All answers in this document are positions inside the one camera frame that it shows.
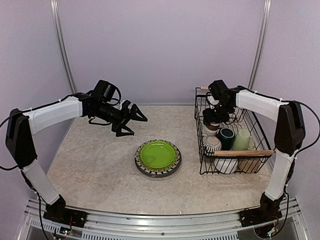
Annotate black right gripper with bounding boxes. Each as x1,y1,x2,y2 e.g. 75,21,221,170
203,100,234,125

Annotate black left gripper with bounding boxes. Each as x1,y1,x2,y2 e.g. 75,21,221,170
92,101,148,137

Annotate brown white small bowl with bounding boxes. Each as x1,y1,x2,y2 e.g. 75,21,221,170
204,122,220,137

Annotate dark green mug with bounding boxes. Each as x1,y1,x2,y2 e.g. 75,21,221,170
217,127,235,151

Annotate lime green plate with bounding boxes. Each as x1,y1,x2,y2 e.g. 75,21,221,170
138,140,176,169

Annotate yellow green woven plate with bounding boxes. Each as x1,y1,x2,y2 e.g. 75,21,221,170
135,139,179,172

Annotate white plate dark stripes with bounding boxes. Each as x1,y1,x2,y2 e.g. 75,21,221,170
134,139,182,178

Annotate grey reindeer plate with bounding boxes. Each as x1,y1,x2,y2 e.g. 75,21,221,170
134,160,182,178

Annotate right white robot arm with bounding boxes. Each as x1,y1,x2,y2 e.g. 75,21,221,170
205,80,308,222

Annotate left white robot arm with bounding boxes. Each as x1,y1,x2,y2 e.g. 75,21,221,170
0,92,148,223

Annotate striped black white cup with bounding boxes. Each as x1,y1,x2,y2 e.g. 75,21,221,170
202,136,222,156

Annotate light green cup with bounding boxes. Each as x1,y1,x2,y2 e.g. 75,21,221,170
231,129,251,151

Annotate clear glass cup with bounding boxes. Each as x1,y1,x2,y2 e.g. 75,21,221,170
247,139,256,151

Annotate beige cup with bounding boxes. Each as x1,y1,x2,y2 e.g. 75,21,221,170
238,158,260,174

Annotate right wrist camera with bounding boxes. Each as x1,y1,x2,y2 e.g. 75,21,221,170
208,79,229,104

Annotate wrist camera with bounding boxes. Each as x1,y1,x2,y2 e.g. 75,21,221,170
91,79,131,110
208,79,229,104

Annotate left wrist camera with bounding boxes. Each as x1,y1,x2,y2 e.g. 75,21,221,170
91,79,131,110

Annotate black wire dish rack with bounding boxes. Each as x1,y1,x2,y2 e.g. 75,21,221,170
194,87,272,175

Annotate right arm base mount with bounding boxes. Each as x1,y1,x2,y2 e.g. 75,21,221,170
239,207,283,227

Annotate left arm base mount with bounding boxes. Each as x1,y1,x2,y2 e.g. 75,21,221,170
43,208,88,228

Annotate aluminium front rail frame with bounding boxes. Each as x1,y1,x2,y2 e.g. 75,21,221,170
17,197,308,240

